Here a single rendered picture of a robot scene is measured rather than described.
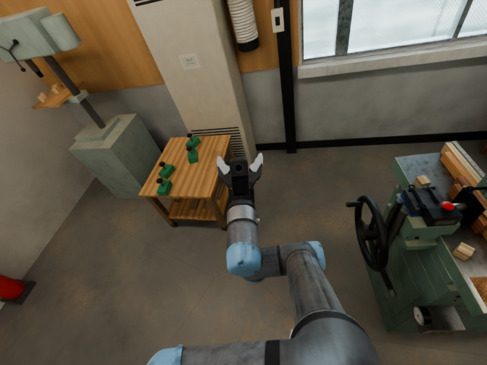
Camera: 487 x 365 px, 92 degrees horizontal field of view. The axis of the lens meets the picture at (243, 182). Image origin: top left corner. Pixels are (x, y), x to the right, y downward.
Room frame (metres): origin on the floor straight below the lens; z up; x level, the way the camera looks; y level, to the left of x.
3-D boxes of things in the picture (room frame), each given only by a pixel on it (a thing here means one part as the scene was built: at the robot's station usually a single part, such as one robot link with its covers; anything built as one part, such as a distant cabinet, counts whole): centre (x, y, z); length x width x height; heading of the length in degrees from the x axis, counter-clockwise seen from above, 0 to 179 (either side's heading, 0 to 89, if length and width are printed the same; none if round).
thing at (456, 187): (0.30, -0.69, 0.92); 0.17 x 0.02 x 0.05; 166
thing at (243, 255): (0.26, 0.05, 1.21); 0.11 x 0.08 x 0.09; 169
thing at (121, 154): (2.00, 1.02, 0.79); 0.62 x 0.48 x 1.58; 66
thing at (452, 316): (0.07, -0.54, 0.58); 0.12 x 0.08 x 0.08; 76
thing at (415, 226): (0.33, -0.55, 0.91); 0.15 x 0.14 x 0.09; 166
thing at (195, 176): (1.45, 0.37, 0.32); 0.66 x 0.57 x 0.64; 157
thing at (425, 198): (0.32, -0.55, 0.99); 0.13 x 0.11 x 0.06; 166
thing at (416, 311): (0.09, -0.47, 0.65); 0.06 x 0.04 x 0.08; 166
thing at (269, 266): (0.26, 0.03, 1.12); 0.11 x 0.08 x 0.11; 79
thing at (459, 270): (0.31, -0.63, 0.87); 0.61 x 0.30 x 0.06; 166
